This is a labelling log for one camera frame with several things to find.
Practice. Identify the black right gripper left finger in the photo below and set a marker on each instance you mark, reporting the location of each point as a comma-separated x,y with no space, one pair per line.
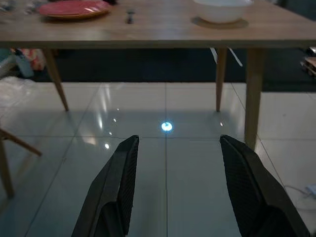
111,187

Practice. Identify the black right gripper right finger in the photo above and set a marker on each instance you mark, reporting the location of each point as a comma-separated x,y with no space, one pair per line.
254,192

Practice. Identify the light wooden table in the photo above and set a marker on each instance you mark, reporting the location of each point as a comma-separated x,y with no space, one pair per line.
253,98

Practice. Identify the wooden chair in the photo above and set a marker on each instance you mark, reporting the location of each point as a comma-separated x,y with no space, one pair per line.
5,168

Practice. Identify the clear plastic bag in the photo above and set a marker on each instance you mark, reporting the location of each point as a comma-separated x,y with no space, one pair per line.
14,91

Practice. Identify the white slanted bar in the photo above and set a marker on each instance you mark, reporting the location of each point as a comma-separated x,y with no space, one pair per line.
235,57
213,54

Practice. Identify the red patterned bag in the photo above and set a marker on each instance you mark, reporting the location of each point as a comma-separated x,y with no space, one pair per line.
37,60

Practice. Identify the light blue container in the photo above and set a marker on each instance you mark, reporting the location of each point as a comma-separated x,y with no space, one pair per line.
24,66

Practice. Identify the dark metal utensil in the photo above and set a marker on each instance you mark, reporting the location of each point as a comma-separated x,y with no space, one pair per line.
130,16

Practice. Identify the red round plate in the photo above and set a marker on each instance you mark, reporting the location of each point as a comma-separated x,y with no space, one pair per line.
74,8

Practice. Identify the white bowl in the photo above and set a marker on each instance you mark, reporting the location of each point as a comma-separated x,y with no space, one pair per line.
222,12

